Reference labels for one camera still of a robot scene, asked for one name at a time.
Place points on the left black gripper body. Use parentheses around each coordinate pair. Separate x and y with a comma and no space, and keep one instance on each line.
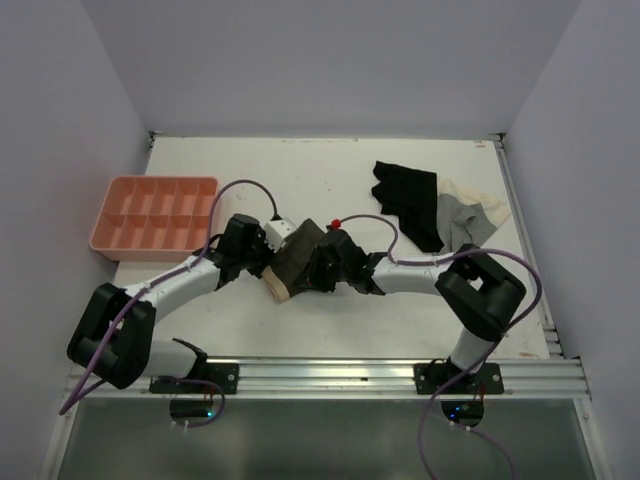
(256,257)

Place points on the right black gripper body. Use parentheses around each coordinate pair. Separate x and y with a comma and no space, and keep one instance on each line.
(323,273)

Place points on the olive underwear beige waistband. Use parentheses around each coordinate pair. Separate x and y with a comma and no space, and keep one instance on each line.
(284,274)

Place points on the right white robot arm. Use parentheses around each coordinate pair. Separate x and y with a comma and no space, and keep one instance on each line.
(480,291)

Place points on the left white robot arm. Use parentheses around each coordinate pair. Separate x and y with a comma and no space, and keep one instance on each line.
(114,339)

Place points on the black underwear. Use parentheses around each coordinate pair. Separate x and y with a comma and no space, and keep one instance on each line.
(411,195)

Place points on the grey underwear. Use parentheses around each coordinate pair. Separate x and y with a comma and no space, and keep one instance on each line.
(459,224)

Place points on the cream underwear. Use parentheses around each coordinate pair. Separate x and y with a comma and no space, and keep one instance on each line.
(496,210)

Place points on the pink compartment tray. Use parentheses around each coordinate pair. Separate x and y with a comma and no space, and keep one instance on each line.
(154,218)

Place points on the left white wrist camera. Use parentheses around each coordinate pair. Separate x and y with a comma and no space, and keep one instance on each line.
(277,232)

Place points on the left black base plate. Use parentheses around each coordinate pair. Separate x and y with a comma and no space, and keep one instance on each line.
(205,378)

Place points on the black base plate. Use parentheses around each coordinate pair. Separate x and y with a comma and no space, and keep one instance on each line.
(205,378)
(457,380)

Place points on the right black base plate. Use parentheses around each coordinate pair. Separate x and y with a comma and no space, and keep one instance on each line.
(457,380)

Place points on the aluminium mounting rail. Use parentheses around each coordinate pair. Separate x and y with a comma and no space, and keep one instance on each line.
(395,379)

